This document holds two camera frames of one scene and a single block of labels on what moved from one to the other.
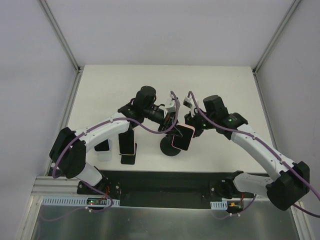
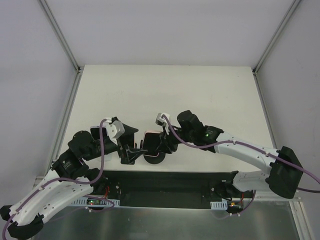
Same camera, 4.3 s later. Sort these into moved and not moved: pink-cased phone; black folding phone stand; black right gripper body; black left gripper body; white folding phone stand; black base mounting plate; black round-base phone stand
Moved: black right gripper body; black left gripper body; black round-base phone stand; pink-cased phone
Not moved: black base mounting plate; black folding phone stand; white folding phone stand
